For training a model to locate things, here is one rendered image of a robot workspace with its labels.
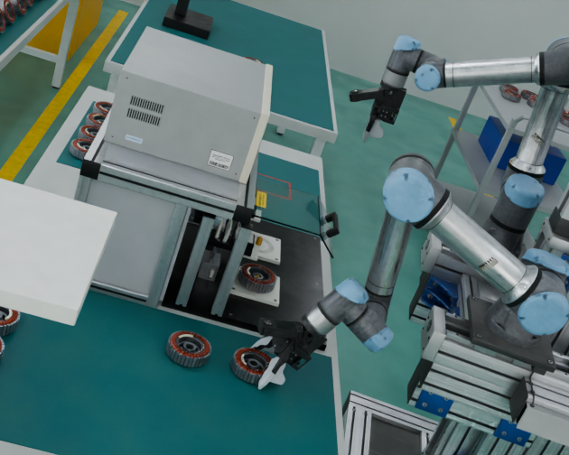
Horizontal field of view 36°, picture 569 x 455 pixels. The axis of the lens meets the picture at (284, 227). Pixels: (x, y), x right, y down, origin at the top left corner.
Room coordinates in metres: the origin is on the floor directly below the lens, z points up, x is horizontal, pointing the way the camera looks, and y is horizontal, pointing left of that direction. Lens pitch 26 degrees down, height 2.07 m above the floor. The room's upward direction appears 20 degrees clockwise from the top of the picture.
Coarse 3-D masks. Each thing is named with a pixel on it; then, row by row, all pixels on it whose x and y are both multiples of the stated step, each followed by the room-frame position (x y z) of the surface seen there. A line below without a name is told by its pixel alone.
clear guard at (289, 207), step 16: (256, 192) 2.20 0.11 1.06; (272, 192) 2.23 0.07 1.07; (288, 192) 2.27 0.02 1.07; (304, 192) 2.32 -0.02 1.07; (256, 208) 2.10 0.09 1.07; (272, 208) 2.14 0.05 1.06; (288, 208) 2.18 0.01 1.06; (304, 208) 2.21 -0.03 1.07; (320, 208) 2.26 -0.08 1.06; (288, 224) 2.08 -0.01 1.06; (304, 224) 2.11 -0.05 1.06; (320, 224) 2.15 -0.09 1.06
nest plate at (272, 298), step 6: (276, 276) 2.30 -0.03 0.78; (234, 282) 2.18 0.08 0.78; (276, 282) 2.27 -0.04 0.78; (234, 288) 2.14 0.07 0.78; (240, 288) 2.16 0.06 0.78; (246, 288) 2.17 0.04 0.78; (276, 288) 2.23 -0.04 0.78; (240, 294) 2.14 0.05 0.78; (246, 294) 2.14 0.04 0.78; (252, 294) 2.15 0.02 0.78; (258, 294) 2.16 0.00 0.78; (264, 294) 2.17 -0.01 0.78; (270, 294) 2.18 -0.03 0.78; (276, 294) 2.20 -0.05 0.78; (258, 300) 2.14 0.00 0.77; (264, 300) 2.15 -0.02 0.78; (270, 300) 2.15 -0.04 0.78; (276, 300) 2.17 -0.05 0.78; (276, 306) 2.15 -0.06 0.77
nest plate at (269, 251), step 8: (256, 232) 2.53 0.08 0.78; (256, 240) 2.47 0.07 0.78; (264, 240) 2.49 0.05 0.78; (272, 240) 2.51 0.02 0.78; (280, 240) 2.53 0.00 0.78; (264, 248) 2.44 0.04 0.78; (272, 248) 2.46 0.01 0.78; (280, 248) 2.48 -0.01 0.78; (264, 256) 2.39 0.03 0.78; (272, 256) 2.41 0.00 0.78
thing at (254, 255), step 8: (224, 232) 2.23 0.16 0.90; (208, 240) 2.15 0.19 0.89; (216, 240) 2.16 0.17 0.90; (232, 240) 2.17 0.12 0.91; (248, 240) 2.19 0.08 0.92; (216, 248) 2.17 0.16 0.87; (224, 248) 2.16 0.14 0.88; (248, 248) 2.17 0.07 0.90; (256, 248) 2.23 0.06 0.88; (248, 256) 2.18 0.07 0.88; (256, 256) 2.19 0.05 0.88
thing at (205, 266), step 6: (204, 252) 2.21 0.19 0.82; (210, 252) 2.22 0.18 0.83; (204, 258) 2.17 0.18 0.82; (216, 258) 2.20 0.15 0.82; (204, 264) 2.15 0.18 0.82; (210, 264) 2.16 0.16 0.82; (216, 264) 2.17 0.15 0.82; (204, 270) 2.15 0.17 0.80; (216, 270) 2.16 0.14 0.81; (198, 276) 2.15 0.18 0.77; (204, 276) 2.15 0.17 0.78
